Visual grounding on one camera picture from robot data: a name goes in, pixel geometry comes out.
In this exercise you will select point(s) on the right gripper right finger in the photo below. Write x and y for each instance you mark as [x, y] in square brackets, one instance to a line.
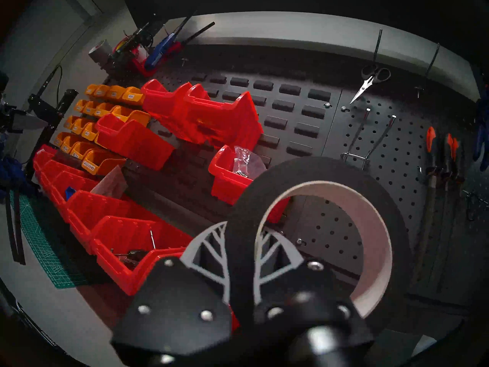
[298, 289]

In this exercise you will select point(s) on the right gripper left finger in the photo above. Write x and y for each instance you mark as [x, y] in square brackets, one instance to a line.
[172, 312]

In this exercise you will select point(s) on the black tape roll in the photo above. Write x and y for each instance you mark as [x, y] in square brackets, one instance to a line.
[244, 217]

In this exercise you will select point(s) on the grey pegboard back panel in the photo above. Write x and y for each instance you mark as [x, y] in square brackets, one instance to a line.
[401, 148]

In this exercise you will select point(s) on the red yellow tape roll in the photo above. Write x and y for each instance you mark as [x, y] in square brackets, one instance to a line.
[121, 46]

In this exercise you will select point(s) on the green cutting mat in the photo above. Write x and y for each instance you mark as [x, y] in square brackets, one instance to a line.
[49, 251]

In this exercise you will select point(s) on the clear plastic parts bag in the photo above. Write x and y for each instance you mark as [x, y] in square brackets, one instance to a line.
[244, 161]

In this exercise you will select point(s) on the small blue plastic part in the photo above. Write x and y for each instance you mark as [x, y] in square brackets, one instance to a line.
[70, 193]

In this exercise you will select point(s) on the black tripod rods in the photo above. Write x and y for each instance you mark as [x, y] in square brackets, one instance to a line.
[15, 236]

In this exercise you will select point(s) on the metal double peg hook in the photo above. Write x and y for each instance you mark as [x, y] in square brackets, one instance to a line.
[386, 128]

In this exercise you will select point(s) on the small silver scissors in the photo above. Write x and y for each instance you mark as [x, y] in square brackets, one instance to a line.
[367, 83]

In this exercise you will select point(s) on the black metal fixture stand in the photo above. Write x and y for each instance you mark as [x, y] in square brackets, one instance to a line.
[49, 114]

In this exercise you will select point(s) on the grey overhead workbench shelf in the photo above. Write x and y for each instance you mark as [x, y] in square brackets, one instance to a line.
[305, 30]

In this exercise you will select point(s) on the black bar clamp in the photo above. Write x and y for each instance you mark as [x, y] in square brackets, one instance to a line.
[195, 33]

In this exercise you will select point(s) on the grey duct tape roll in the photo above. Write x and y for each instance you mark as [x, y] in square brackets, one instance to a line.
[100, 52]

